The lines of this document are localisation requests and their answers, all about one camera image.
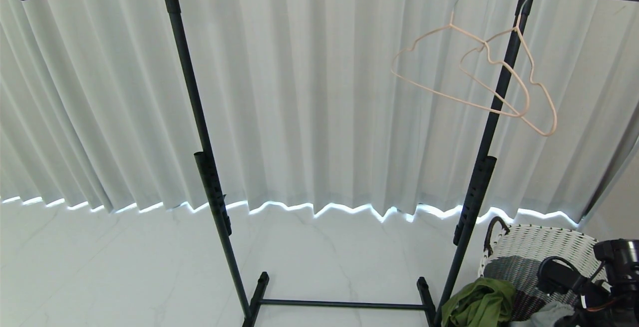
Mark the pink clothes hanger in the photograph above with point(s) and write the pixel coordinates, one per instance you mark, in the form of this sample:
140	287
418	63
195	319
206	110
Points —
517	26
451	23

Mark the pale grey garment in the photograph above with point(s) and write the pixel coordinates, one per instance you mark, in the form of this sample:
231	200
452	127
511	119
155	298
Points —
551	314

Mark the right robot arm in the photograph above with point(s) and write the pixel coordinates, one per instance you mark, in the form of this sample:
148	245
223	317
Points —
621	262

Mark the white laundry basket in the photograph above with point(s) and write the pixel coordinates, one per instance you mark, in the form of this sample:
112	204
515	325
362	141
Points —
539	239

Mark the white curtain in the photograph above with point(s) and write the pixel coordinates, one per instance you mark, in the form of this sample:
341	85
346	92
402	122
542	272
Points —
319	92

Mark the green garment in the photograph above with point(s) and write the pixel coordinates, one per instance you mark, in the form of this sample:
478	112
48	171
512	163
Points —
479	304

